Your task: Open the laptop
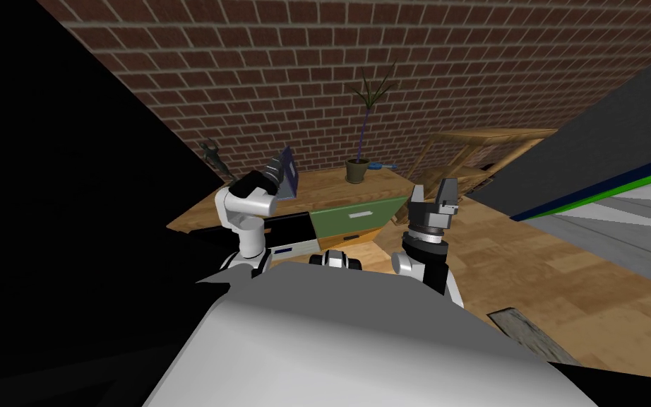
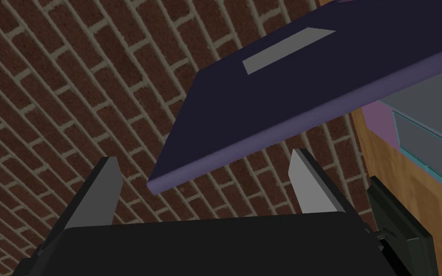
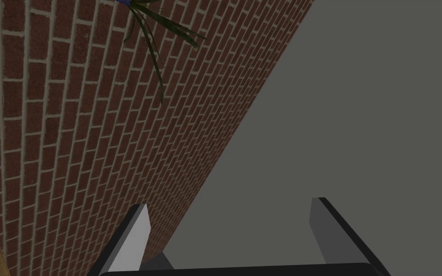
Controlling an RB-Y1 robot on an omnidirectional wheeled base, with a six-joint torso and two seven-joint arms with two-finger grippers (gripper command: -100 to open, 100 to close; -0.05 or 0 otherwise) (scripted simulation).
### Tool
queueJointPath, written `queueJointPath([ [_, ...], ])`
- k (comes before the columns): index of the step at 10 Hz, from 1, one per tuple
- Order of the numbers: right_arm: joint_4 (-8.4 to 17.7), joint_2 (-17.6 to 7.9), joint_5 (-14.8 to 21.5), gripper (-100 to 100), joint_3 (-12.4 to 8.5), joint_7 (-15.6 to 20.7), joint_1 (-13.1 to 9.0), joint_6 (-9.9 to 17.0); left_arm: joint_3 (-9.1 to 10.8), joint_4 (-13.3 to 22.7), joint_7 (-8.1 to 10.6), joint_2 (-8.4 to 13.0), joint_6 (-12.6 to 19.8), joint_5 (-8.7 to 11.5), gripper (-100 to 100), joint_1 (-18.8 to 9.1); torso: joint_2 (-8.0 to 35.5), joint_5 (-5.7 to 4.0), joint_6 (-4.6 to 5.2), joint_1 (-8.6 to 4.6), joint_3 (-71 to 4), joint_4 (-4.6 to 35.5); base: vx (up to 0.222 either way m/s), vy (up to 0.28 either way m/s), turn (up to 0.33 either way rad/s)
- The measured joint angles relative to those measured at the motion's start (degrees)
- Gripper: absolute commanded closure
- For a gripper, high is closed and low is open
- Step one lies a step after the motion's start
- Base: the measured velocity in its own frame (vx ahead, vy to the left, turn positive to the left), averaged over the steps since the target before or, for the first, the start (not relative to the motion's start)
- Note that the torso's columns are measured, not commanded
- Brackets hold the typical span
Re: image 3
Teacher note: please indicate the green potted plant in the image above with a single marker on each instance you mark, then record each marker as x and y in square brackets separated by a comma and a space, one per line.
[155, 28]

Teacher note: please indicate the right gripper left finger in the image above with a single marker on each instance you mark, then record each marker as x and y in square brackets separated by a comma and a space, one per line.
[131, 239]

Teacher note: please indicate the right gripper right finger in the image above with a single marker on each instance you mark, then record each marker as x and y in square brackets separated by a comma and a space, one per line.
[338, 237]

